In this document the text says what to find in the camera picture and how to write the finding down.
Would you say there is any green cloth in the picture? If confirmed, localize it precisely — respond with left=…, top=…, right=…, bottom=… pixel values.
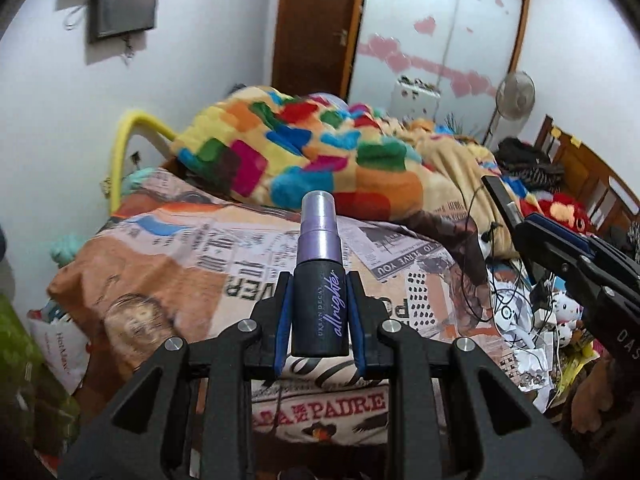
left=0, top=295, right=81, bottom=441

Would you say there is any teal plush toy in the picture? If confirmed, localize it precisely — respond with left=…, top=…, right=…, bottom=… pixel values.
left=50, top=234, right=79, bottom=267

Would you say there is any white cat plush toy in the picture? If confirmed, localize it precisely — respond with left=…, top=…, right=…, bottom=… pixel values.
left=547, top=292, right=583, bottom=326

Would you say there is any tangle of white cables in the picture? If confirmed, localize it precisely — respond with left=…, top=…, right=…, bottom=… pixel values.
left=487, top=260, right=551, bottom=356

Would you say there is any purple spray bottle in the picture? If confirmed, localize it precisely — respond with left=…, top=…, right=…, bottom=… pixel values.
left=291, top=191, right=351, bottom=358

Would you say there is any red plush toy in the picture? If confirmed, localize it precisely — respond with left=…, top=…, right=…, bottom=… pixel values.
left=520, top=192, right=591, bottom=233

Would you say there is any standing fan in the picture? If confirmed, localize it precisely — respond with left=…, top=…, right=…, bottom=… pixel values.
left=482, top=71, right=536, bottom=146

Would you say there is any beige and brown blanket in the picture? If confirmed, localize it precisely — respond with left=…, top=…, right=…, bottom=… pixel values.
left=380, top=115, right=516, bottom=261

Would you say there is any brown wooden door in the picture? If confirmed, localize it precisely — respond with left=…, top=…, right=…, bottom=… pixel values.
left=272, top=0, right=371, bottom=103

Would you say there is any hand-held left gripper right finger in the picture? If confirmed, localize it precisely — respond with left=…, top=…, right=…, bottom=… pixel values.
left=347, top=270, right=586, bottom=480

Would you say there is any wall monitor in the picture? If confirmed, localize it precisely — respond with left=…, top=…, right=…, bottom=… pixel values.
left=89, top=0, right=158, bottom=43

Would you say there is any white bag with red print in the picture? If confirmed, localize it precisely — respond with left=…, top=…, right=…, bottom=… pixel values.
left=27, top=317, right=91, bottom=396

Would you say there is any black cable with clip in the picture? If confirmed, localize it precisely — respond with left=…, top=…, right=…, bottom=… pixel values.
left=457, top=170, right=506, bottom=326

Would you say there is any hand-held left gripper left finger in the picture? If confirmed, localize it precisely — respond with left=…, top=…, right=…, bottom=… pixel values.
left=57, top=271, right=296, bottom=480

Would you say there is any white wardrobe with pink stickers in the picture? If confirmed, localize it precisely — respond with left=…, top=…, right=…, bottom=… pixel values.
left=347, top=0, right=531, bottom=126

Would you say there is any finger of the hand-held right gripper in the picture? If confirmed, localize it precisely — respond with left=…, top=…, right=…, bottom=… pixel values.
left=515, top=222, right=618, bottom=321
left=525, top=212, right=640, bottom=281

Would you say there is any pile of dark clothes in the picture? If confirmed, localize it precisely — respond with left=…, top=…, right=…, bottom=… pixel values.
left=497, top=137, right=566, bottom=186

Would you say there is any colourful patchwork blanket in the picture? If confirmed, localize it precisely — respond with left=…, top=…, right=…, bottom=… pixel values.
left=170, top=85, right=461, bottom=221

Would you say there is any yellow foam pipe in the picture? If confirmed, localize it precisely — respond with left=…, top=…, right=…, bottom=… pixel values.
left=110, top=109, right=178, bottom=213

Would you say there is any wooden headboard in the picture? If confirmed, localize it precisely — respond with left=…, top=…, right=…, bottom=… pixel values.
left=532, top=115, right=640, bottom=241

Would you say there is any newspaper print blanket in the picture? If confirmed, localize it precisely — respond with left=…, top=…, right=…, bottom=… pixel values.
left=47, top=167, right=521, bottom=446

